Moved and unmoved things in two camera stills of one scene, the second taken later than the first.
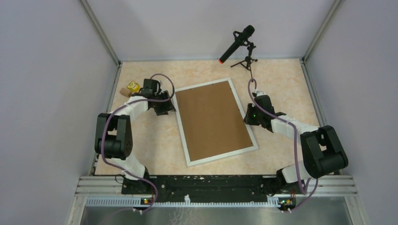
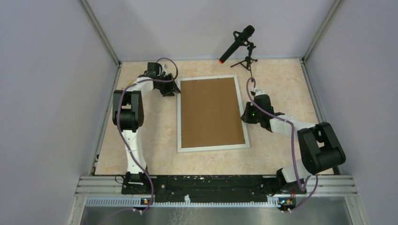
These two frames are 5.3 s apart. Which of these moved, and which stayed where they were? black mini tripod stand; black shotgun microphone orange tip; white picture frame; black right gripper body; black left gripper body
Moved: white picture frame; black left gripper body
Stayed: black mini tripod stand; black right gripper body; black shotgun microphone orange tip
